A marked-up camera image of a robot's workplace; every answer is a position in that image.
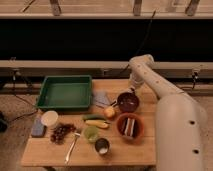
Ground white handled brush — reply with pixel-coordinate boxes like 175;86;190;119
110;87;135;106

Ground blue sponge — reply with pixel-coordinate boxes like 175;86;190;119
31;118;46;138

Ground small green cup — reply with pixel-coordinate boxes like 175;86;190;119
84;126;98;143

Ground green plastic tray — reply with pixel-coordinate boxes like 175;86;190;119
37;75;92;111

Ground white paper cup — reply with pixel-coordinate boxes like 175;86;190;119
41;110;58;128

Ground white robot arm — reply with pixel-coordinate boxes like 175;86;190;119
129;54;207;171

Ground yellow banana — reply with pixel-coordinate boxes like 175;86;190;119
85;120;109;129

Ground bunch of dark grapes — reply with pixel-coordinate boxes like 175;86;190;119
50;124;76;145

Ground dark brown bowl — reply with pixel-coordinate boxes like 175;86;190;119
117;92;139;113

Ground yellow apple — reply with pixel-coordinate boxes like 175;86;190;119
104;106;115;119

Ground green cucumber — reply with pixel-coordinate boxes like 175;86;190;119
82;114;106;121

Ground metal cup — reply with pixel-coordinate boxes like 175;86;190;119
95;138;110;155

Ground orange bowl with contents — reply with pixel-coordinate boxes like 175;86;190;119
116;113;144;142

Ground grey folded cloth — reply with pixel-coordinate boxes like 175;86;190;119
92;91;110;108

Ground black cable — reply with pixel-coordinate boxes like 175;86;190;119
118;9;157;76

